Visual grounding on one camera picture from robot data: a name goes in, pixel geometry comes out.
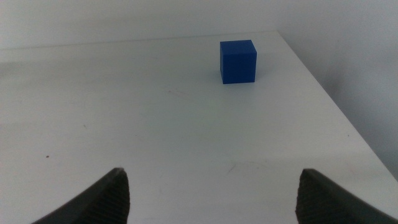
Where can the blue cube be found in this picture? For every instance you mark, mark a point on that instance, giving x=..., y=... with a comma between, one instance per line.
x=237, y=62

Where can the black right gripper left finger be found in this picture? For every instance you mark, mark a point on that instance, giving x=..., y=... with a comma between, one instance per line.
x=105, y=202

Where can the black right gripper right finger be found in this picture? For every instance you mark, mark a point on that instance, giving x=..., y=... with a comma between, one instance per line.
x=323, y=202

